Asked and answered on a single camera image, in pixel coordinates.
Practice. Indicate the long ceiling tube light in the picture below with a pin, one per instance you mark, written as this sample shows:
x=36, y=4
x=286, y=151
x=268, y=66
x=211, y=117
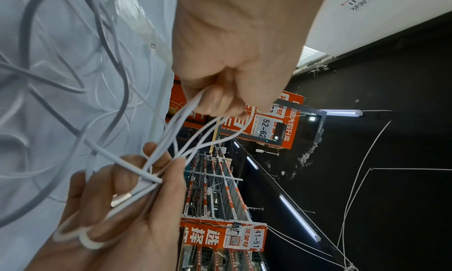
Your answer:
x=300, y=218

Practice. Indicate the large orange aisle sign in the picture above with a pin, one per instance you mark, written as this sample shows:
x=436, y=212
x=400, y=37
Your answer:
x=282, y=130

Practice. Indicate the short ceiling tube light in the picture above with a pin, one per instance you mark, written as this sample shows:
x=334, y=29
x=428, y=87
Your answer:
x=344, y=113
x=251, y=162

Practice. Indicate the person's left hand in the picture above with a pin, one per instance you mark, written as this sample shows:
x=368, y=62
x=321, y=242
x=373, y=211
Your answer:
x=243, y=41

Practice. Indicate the small orange aisle sign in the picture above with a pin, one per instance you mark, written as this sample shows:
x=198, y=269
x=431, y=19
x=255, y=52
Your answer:
x=212, y=235

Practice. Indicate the orange warehouse shelving racks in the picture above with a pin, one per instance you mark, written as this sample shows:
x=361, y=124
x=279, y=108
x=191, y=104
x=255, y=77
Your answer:
x=219, y=191

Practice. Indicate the person's right hand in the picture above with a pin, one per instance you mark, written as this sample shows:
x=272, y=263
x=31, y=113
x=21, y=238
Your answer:
x=116, y=230

